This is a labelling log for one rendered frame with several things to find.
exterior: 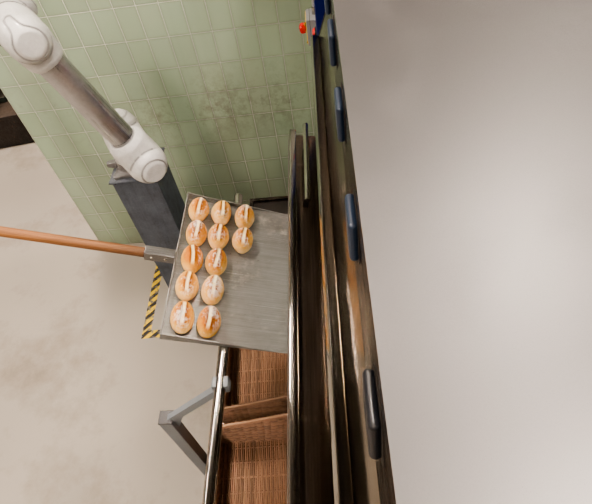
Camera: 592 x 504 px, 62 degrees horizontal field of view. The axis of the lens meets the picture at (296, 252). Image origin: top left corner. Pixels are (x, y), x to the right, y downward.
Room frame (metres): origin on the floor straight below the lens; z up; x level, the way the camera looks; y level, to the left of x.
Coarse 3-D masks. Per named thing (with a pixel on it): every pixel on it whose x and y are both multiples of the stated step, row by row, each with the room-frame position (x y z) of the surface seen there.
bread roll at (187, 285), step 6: (180, 276) 0.92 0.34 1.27; (186, 276) 0.91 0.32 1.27; (192, 276) 0.91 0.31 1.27; (180, 282) 0.90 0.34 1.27; (186, 282) 0.89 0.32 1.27; (192, 282) 0.89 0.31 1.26; (198, 282) 0.92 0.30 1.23; (180, 288) 0.88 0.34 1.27; (186, 288) 0.88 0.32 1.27; (192, 288) 0.88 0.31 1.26; (198, 288) 0.90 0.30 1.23; (180, 294) 0.87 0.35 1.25; (186, 294) 0.86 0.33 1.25; (192, 294) 0.87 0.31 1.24; (186, 300) 0.86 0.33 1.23
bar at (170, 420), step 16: (224, 352) 0.70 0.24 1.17; (224, 368) 0.65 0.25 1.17; (224, 384) 0.61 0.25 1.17; (192, 400) 0.64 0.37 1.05; (208, 400) 0.62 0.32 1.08; (224, 400) 0.57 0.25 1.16; (160, 416) 0.65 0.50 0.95; (176, 416) 0.63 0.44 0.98; (176, 432) 0.63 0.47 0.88; (192, 448) 0.63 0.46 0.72; (208, 448) 0.45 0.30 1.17; (208, 464) 0.41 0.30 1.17; (208, 480) 0.37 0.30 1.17; (208, 496) 0.34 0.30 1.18
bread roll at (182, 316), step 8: (176, 304) 0.83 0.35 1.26; (184, 304) 0.82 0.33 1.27; (176, 312) 0.79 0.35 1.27; (184, 312) 0.79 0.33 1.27; (192, 312) 0.80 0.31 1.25; (176, 320) 0.77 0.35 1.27; (184, 320) 0.77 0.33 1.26; (192, 320) 0.78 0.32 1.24; (176, 328) 0.76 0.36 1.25; (184, 328) 0.75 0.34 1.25
